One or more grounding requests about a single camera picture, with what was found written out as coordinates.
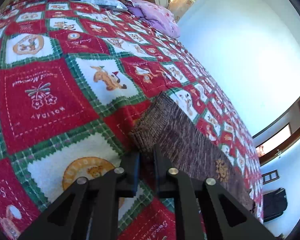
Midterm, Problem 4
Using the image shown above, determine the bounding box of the brown striped knit sweater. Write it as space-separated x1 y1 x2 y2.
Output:
129 93 256 214

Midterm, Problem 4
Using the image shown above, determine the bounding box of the wooden chair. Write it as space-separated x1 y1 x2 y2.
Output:
262 170 280 185

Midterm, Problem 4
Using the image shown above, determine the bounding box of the brown wooden door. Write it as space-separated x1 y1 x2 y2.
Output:
253 97 300 166

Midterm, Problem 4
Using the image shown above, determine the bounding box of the red patchwork bedspread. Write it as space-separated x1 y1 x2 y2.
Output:
0 0 263 239

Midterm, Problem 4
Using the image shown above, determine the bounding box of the pink crumpled blanket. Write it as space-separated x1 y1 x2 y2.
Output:
127 0 180 38

